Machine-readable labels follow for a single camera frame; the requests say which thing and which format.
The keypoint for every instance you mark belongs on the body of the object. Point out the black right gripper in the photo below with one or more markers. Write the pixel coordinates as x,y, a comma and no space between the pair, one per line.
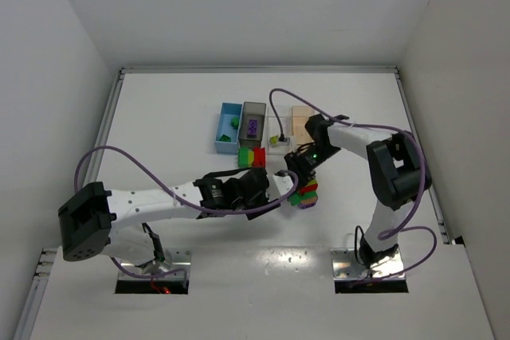
301,173

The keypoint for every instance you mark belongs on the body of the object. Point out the small green lego brick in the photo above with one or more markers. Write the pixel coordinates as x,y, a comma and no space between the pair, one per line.
235,122

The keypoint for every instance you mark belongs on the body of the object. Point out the dark green lego brick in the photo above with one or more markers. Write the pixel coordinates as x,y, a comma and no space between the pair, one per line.
225,139

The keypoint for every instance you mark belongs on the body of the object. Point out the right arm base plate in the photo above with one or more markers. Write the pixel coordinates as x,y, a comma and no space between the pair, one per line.
346,268

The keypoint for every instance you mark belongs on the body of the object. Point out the amber transparent container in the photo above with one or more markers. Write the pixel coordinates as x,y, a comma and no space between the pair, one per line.
300,115

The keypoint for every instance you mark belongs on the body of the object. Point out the purple butterfly lego brick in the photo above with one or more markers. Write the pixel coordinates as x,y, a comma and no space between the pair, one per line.
307,205

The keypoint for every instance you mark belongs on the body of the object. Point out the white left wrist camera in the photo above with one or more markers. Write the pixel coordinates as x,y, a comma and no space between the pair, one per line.
281,186

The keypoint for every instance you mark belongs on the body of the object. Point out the clear transparent container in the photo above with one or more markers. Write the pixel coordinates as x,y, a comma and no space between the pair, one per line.
282,126

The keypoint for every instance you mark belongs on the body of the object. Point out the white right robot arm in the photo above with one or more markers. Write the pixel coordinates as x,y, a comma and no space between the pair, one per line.
397,167

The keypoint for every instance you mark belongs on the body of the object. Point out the green red lego stack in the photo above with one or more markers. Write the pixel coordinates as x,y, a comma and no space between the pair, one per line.
251,157

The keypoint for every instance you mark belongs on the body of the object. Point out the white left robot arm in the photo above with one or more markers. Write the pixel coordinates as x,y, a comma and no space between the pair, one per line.
96,221

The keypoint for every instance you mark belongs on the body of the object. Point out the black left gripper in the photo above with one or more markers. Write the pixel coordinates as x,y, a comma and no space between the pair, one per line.
262,187

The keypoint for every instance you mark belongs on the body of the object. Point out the green number lego brick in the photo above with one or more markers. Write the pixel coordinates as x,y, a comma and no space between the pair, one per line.
294,199

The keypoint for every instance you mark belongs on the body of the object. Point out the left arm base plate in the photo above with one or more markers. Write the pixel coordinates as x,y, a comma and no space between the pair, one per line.
175,269

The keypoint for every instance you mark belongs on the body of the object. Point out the lime green lego stack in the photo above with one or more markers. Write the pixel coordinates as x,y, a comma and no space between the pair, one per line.
309,191

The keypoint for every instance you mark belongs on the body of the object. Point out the smoky grey container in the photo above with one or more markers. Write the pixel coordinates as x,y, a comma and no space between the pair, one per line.
252,110

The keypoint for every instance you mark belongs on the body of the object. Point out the blue container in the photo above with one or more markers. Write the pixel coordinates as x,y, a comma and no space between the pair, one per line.
227,112

